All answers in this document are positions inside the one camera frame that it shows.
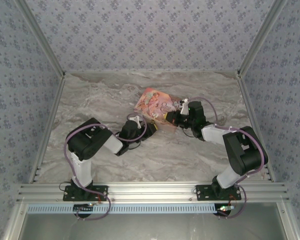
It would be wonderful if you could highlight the aluminium side rail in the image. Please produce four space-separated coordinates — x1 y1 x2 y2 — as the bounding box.
28 73 66 185
236 72 276 182

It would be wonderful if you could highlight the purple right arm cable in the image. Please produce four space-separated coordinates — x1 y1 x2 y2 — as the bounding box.
188 96 269 220

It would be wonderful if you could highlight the black controller board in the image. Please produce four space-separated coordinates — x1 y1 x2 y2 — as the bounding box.
73 203 94 215
215 204 235 217

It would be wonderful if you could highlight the pink illustrated book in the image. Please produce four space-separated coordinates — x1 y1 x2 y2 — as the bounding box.
133 87 184 126

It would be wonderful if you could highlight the white slotted cable duct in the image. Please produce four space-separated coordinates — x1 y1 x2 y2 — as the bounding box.
27 203 216 215

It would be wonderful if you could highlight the grey metal panel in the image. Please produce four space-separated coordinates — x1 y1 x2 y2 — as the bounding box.
2 202 300 240

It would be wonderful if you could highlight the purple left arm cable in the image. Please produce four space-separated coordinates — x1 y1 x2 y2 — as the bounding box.
64 116 149 221

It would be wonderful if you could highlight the aluminium corner post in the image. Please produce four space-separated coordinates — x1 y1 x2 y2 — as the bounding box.
236 0 290 76
13 0 66 76

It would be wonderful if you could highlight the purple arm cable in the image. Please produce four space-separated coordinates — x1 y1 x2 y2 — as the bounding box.
64 116 149 221
188 96 269 220

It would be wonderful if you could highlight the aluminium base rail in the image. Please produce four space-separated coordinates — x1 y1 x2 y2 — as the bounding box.
14 181 290 204

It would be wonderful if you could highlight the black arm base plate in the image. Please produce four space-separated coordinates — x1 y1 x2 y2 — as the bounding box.
195 184 242 202
62 184 109 202

